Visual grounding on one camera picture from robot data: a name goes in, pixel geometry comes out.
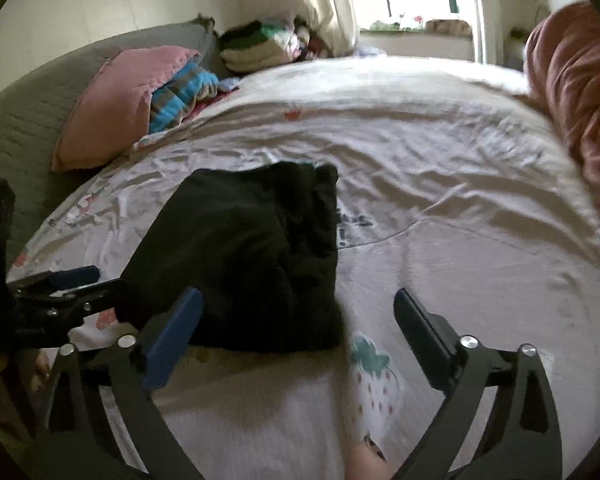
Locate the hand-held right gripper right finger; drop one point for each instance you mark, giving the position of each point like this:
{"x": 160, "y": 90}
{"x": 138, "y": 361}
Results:
{"x": 420, "y": 332}

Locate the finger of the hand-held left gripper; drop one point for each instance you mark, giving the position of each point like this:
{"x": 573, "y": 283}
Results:
{"x": 90, "y": 294}
{"x": 75, "y": 276}

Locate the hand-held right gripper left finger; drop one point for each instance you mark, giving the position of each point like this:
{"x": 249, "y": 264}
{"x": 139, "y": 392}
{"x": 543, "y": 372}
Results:
{"x": 175, "y": 342}

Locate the black sweater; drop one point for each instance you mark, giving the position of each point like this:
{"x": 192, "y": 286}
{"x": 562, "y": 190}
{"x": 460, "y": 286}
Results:
{"x": 240, "y": 250}

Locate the stack of folded clothes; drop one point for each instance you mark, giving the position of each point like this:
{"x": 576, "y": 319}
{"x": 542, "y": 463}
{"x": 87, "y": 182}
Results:
{"x": 255, "y": 50}

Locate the person's right hand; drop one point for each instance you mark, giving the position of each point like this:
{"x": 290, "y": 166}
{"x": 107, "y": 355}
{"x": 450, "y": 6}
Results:
{"x": 365, "y": 465}

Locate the strawberry print bedsheet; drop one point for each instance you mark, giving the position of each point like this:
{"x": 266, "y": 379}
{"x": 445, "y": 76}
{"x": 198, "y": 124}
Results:
{"x": 455, "y": 210}

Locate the pink pillow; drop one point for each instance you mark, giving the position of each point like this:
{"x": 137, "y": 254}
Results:
{"x": 110, "y": 110}

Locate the blue striped blanket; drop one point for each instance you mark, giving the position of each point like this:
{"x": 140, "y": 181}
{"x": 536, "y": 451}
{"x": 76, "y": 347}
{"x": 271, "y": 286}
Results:
{"x": 185, "y": 95}

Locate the grey ruffled pillow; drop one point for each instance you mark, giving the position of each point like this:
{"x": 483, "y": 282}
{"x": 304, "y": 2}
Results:
{"x": 190, "y": 40}

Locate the pink blanket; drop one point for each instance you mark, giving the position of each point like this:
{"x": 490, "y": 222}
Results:
{"x": 580, "y": 85}

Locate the floral patterned cloth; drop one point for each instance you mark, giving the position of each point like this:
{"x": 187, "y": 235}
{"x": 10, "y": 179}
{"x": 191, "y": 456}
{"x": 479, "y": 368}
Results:
{"x": 445, "y": 26}

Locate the cream curtain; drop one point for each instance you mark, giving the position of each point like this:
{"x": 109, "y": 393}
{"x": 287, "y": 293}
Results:
{"x": 330, "y": 5}
{"x": 485, "y": 10}

